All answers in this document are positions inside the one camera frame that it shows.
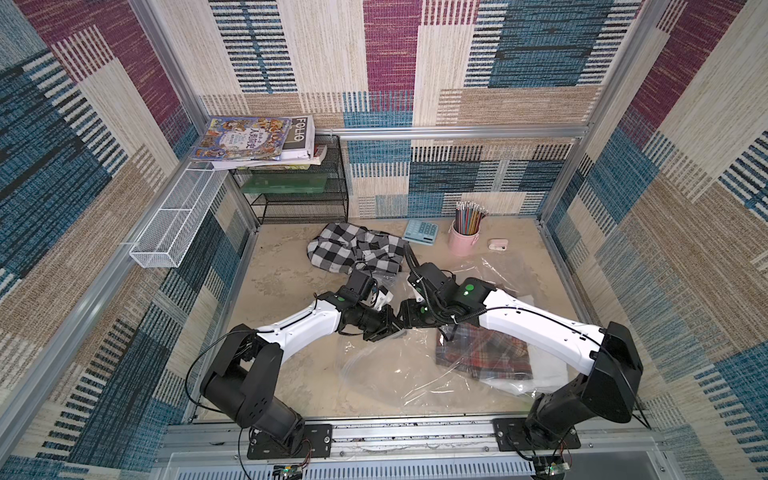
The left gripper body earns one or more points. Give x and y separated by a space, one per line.
376 324

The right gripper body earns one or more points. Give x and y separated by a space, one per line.
411 314

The black white checked shirt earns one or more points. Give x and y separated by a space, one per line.
342 247

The clear plastic vacuum bag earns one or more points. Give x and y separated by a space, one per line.
399 375

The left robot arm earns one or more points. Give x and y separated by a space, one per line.
241 379

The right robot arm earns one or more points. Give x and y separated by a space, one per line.
605 358

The red plaid shirt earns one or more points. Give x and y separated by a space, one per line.
460 347

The white folded shirt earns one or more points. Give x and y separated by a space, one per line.
519 369

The teal calculator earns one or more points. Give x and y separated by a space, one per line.
421 232

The pink pencil cup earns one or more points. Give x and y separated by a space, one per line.
459 244

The coloured pencils bundle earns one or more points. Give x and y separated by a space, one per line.
468 217

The pink eraser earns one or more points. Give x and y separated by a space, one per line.
498 244

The black white Folio book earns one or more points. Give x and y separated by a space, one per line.
300 141

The green folder on shelf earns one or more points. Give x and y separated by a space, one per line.
285 184

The colourful picture book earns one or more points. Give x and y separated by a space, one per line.
237 138

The black wire shelf rack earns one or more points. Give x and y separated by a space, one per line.
299 194

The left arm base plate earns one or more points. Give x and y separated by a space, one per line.
312 440

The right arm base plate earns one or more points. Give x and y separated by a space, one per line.
511 434

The white wire basket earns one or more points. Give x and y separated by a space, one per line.
172 228

